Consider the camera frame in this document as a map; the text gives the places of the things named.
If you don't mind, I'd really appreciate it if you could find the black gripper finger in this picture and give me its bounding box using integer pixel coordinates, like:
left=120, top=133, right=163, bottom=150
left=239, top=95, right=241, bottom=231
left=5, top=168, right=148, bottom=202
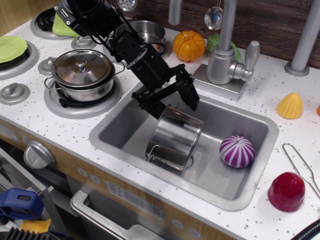
left=142, top=101, right=166, bottom=120
left=177, top=81, right=200, bottom=111

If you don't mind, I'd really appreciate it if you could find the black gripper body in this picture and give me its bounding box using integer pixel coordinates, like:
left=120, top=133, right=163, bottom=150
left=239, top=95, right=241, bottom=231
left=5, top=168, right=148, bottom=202
left=127, top=49, right=194, bottom=107

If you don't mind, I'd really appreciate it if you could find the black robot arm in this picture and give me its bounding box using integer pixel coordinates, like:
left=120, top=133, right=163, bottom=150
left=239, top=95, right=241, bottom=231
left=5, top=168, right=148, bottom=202
left=53, top=0, right=200, bottom=119

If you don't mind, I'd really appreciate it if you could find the grey toy sink basin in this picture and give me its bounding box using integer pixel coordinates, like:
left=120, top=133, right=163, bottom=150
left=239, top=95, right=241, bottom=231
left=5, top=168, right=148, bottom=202
left=89, top=93, right=279, bottom=211

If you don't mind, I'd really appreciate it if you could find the steel pot with lid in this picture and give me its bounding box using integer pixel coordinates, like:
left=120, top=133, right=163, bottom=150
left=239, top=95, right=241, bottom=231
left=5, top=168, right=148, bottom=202
left=45, top=49, right=118, bottom=102

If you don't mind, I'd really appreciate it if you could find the silver toy faucet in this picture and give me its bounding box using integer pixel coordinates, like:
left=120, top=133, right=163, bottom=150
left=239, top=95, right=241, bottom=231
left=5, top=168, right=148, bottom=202
left=193, top=0, right=261, bottom=101

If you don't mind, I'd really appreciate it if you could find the orange toy pumpkin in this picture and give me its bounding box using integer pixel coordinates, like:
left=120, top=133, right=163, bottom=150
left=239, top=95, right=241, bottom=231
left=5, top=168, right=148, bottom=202
left=172, top=30, right=206, bottom=62

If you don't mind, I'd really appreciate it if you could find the green toy vegetable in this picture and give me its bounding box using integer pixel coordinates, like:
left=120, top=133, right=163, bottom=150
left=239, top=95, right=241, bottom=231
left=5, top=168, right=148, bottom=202
left=206, top=33, right=242, bottom=62

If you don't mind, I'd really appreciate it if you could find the hanging steel ladle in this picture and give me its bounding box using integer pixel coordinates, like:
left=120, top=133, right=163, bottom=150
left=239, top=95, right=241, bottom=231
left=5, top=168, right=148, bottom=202
left=204, top=0, right=224, bottom=31

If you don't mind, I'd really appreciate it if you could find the purple striped toy onion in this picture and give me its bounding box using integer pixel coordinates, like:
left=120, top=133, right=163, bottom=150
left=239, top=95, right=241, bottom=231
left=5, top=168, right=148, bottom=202
left=219, top=135, right=256, bottom=169

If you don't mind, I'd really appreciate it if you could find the hanging slotted spoon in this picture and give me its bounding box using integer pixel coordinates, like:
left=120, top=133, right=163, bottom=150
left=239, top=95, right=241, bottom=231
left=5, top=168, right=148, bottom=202
left=116, top=0, right=139, bottom=12

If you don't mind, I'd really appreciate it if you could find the grey countertop knob centre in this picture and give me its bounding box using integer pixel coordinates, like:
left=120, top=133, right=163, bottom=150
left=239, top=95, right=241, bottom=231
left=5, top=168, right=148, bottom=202
left=71, top=36, right=97, bottom=50

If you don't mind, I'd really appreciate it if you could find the grey countertop knob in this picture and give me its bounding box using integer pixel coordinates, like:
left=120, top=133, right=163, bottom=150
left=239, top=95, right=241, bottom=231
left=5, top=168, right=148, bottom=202
left=0, top=82, right=31, bottom=105
left=37, top=56, right=57, bottom=76
left=71, top=36, right=97, bottom=50

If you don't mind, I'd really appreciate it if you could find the grey stove burner front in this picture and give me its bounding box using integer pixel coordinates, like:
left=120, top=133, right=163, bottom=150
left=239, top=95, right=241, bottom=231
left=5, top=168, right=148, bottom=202
left=44, top=77, right=122, bottom=120

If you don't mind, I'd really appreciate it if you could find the grey stove burner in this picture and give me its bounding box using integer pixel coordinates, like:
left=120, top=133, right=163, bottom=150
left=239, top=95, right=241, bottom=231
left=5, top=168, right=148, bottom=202
left=0, top=41, right=39, bottom=81
left=44, top=77, right=122, bottom=120
left=30, top=8, right=72, bottom=40

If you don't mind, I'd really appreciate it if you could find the yellow toy corn piece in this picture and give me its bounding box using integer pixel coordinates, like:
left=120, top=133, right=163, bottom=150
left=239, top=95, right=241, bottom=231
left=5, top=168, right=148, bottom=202
left=276, top=93, right=303, bottom=120

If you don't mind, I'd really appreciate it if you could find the green cutting board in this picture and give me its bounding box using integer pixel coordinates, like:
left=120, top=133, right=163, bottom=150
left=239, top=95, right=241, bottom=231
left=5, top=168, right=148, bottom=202
left=52, top=13, right=80, bottom=37

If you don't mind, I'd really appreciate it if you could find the grey countertop knob middle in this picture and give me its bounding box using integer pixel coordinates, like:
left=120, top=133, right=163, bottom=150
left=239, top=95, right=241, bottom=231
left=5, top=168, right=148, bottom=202
left=37, top=56, right=57, bottom=76

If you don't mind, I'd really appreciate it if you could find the grey stove knob front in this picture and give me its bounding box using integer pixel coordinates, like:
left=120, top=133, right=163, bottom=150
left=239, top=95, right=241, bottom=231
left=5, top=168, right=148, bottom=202
left=23, top=140, right=56, bottom=170

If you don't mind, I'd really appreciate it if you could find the grey stove burner back left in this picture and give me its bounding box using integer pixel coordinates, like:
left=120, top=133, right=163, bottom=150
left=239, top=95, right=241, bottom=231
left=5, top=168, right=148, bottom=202
left=30, top=8, right=72, bottom=40

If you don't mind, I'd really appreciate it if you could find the grey countertop knob left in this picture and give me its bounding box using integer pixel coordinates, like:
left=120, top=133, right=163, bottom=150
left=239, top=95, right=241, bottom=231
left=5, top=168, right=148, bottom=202
left=0, top=82, right=31, bottom=105

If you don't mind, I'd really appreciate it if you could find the grey stove burner far left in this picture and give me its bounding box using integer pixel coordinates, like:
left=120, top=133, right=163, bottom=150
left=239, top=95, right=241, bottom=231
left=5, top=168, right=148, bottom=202
left=0, top=41, right=39, bottom=81

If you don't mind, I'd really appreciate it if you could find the red toy apple half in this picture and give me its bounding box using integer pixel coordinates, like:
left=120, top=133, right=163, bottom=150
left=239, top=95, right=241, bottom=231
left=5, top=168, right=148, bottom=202
left=267, top=172, right=306, bottom=213

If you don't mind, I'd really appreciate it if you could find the green toy plate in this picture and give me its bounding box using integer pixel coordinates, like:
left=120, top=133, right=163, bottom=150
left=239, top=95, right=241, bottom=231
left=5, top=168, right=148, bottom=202
left=0, top=35, right=28, bottom=64

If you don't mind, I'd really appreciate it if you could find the yellow tape piece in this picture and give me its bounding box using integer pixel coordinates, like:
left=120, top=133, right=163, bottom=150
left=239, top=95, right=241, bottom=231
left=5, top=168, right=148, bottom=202
left=20, top=219, right=52, bottom=234

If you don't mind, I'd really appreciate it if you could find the blue clamp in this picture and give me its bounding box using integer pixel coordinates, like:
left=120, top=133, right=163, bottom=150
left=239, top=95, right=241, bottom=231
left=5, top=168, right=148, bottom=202
left=0, top=188, right=44, bottom=220

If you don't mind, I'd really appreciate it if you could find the steel saucepan with wire handle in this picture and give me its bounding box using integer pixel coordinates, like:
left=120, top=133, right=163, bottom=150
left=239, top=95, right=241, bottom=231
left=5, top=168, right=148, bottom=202
left=77, top=19, right=166, bottom=55

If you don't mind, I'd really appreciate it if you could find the grey post middle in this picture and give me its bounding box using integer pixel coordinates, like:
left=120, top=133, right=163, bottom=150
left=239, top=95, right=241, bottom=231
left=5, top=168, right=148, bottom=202
left=168, top=0, right=183, bottom=26

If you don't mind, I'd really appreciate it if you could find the grey post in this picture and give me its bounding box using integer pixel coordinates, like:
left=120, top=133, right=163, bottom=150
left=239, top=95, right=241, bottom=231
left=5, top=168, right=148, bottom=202
left=168, top=0, right=183, bottom=26
left=284, top=0, right=320, bottom=77

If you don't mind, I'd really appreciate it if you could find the grey post right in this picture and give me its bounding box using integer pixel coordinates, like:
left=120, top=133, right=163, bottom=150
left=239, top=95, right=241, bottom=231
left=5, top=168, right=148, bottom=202
left=284, top=0, right=320, bottom=77

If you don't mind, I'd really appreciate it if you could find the oven door handle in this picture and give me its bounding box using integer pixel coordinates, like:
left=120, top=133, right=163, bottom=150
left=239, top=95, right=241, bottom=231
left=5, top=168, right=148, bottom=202
left=70, top=190, right=163, bottom=240

